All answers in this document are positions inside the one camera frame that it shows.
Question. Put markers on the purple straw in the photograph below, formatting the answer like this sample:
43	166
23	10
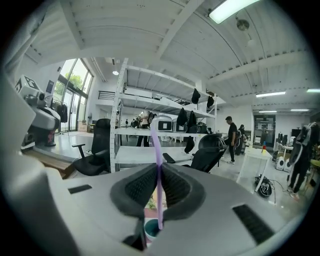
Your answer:
158	160

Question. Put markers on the black bag on floor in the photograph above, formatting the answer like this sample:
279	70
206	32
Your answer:
264	187

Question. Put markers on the red and blue bottle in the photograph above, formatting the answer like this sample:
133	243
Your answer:
264	147

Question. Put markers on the small white device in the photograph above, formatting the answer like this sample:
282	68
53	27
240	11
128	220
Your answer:
280	163
287	165

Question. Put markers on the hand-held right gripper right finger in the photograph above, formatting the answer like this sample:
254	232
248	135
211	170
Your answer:
212	212

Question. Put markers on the white rounded case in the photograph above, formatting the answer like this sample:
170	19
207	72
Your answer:
163	123
178	126

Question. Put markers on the black clothes on stand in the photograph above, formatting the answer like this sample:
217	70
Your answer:
301	155

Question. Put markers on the white metal shelf rack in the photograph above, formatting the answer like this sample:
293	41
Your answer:
140	140

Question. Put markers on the white cup with teal inside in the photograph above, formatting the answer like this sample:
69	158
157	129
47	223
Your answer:
150	231

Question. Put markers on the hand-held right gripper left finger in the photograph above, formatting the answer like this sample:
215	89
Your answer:
100	207

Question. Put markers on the black office chair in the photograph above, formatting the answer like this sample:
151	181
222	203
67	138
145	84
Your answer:
206	155
96	152

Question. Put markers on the round pendant lamp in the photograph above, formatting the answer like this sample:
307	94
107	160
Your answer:
243	24

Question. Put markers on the long ceiling light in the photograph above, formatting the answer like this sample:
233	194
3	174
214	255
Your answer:
228	10
270	94

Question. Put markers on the glass entrance doors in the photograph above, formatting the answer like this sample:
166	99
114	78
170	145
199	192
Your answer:
73	97

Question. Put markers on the clothes rack with dark clothes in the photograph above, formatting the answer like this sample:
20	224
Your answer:
61	112

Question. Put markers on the white table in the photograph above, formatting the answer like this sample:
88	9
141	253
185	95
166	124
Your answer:
257	153

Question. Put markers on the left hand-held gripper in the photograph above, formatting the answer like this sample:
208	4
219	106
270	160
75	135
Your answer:
42	117

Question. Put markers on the black hanging bag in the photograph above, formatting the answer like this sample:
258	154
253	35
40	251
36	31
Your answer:
195	96
192	120
210	102
189	145
182	117

